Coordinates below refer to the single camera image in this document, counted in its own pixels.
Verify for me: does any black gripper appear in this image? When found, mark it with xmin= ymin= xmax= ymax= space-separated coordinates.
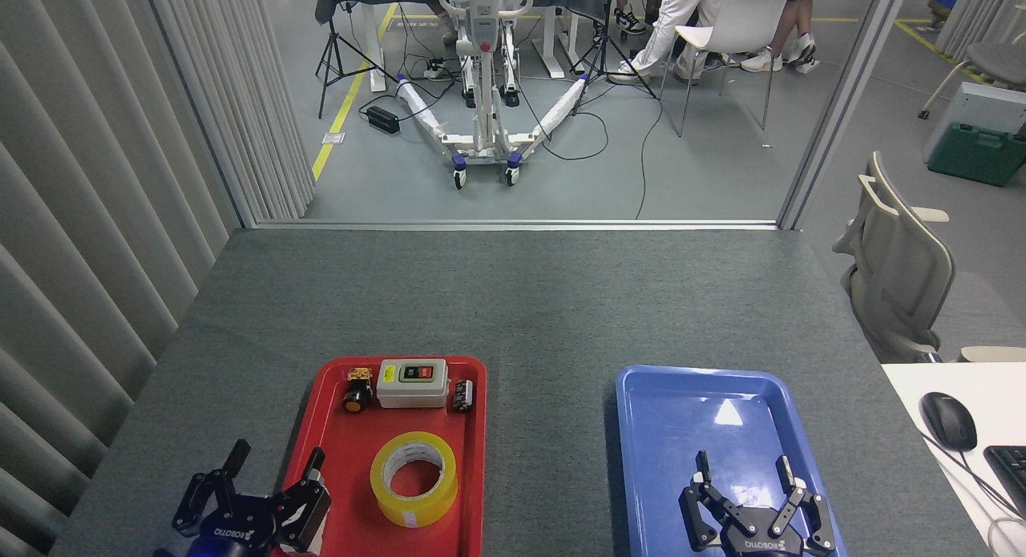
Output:
xmin=678 ymin=450 xmax=837 ymax=557
xmin=152 ymin=439 xmax=333 ymax=557

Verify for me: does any yellow tape roll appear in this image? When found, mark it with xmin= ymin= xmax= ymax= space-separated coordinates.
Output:
xmin=370 ymin=431 xmax=459 ymax=530

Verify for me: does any red plastic tray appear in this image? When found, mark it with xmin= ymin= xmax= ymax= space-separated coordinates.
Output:
xmin=277 ymin=355 xmax=488 ymax=557

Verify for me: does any blue plastic tray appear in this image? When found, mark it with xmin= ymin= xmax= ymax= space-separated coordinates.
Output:
xmin=616 ymin=365 xmax=849 ymax=557

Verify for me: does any orange push button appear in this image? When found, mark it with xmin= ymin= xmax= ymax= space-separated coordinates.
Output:
xmin=342 ymin=368 xmax=374 ymax=414

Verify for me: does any white desk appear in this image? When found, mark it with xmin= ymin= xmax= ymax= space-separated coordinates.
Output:
xmin=882 ymin=362 xmax=1026 ymax=557

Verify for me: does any black computer mouse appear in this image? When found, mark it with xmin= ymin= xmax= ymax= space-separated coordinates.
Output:
xmin=919 ymin=391 xmax=978 ymax=451

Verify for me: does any black keyboard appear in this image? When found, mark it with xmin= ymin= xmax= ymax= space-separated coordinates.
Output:
xmin=984 ymin=446 xmax=1026 ymax=518

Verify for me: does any beige office chair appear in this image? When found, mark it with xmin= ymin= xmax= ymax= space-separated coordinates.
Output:
xmin=832 ymin=151 xmax=956 ymax=364

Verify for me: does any beige chair seat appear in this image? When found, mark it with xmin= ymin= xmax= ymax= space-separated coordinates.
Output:
xmin=959 ymin=345 xmax=1026 ymax=364

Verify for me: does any grey pleated curtain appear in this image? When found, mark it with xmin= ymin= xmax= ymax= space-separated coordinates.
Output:
xmin=0 ymin=0 xmax=315 ymax=557

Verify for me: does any green plastic case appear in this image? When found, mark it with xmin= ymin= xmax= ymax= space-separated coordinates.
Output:
xmin=928 ymin=123 xmax=1026 ymax=188

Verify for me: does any black tripod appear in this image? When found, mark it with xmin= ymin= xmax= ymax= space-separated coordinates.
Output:
xmin=315 ymin=0 xmax=399 ymax=119
xmin=571 ymin=0 xmax=658 ymax=117

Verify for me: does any white wheeled stand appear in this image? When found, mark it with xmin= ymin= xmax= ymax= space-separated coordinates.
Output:
xmin=395 ymin=0 xmax=594 ymax=191

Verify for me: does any grey white box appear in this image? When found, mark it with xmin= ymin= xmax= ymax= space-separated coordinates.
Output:
xmin=922 ymin=82 xmax=1026 ymax=165

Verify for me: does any person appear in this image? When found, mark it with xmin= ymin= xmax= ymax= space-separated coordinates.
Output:
xmin=739 ymin=0 xmax=821 ymax=75
xmin=592 ymin=0 xmax=648 ymax=46
xmin=607 ymin=0 xmax=735 ymax=85

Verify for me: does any white plastic chair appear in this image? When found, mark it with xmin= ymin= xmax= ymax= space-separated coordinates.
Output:
xmin=659 ymin=0 xmax=793 ymax=138

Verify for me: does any grey seat chair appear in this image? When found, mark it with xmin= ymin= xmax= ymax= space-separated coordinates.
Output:
xmin=919 ymin=4 xmax=1026 ymax=119

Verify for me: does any grey two-button switch box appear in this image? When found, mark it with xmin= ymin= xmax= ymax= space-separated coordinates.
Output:
xmin=376 ymin=358 xmax=450 ymax=410

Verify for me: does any black mouse cable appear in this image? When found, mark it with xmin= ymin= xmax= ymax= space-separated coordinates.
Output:
xmin=920 ymin=430 xmax=1026 ymax=519

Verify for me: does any black floor cable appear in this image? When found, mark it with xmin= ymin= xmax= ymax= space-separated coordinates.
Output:
xmin=513 ymin=76 xmax=668 ymax=220

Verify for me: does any silver rail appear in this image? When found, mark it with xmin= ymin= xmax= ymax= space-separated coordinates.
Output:
xmin=253 ymin=217 xmax=780 ymax=232

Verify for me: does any silver post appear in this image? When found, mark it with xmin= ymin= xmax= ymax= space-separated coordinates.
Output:
xmin=778 ymin=0 xmax=915 ymax=231

